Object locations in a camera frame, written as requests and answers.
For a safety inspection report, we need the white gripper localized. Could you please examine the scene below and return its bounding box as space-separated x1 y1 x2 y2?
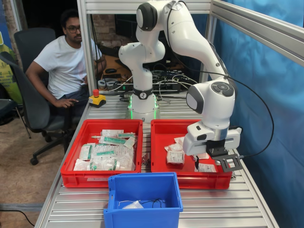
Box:
182 121 243 170

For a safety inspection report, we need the red crate with bandages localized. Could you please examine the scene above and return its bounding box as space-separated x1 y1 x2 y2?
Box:
150 118 233 190

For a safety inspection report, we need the bulky printed bandage packet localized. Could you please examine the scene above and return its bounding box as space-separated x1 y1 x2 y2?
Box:
166 150 186 165

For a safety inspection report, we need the blue backdrop cloth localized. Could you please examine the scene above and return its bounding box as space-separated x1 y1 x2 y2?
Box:
190 0 304 228

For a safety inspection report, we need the white green-edged pouch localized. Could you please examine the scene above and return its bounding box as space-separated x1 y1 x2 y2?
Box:
123 136 138 149

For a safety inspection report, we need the white paper pouch pile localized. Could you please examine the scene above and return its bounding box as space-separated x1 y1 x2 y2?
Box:
114 144 136 171

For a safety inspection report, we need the black power strip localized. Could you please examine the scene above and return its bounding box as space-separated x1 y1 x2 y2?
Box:
152 82 181 92

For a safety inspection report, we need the blue storage bin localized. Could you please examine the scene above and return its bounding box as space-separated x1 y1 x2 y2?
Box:
103 172 184 228

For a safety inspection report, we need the green syringe in pouch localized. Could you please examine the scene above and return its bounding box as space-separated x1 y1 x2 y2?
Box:
117 132 137 139

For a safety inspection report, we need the large green packaged syringe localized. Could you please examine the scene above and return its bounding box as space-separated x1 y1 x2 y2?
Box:
98 135 128 145

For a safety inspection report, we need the white sterile pouch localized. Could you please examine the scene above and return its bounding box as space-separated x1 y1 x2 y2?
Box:
101 129 124 137

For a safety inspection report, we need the slim green packaged syringe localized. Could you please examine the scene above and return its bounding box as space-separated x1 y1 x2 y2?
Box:
94 148 117 159

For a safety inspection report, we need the clear filter with green label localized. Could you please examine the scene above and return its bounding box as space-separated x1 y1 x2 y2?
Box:
86 161 100 171

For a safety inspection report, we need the green printed packet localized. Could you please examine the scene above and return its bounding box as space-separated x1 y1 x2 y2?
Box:
79 143 95 160

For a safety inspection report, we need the yellow emergency stop button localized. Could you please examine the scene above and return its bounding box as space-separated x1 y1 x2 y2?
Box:
88 89 107 109

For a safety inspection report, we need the clear wrapper bag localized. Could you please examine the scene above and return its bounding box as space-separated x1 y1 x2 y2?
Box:
73 159 90 171

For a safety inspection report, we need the wooden desk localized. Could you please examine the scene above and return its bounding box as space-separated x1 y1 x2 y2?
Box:
96 53 133 81

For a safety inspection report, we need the red crate with syringes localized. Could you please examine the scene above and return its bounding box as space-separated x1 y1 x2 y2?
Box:
60 118 144 188

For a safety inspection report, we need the man in white t-shirt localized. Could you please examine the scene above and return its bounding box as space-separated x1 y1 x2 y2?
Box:
25 9 103 117

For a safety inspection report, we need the dark grey office chair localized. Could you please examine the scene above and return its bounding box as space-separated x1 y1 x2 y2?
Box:
0 51 84 166
13 27 57 74
0 98 31 140

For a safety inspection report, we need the green yellow poster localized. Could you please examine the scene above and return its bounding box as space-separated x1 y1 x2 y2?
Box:
0 30 23 105

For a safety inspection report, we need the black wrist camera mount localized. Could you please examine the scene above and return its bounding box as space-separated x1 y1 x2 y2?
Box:
205 140 243 173

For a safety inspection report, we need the black camera cable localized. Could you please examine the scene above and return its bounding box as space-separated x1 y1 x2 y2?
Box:
166 1 275 159

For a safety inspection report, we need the thin black string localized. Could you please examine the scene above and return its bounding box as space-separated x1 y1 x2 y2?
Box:
142 199 166 209

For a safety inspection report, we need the tangled cable bundle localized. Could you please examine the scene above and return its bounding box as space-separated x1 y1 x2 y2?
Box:
116 63 200 103

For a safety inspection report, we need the aluminium profile frame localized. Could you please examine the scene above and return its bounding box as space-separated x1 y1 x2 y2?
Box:
77 0 304 106

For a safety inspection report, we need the grey floor cable duct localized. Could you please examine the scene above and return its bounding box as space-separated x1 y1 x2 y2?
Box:
0 203 43 211

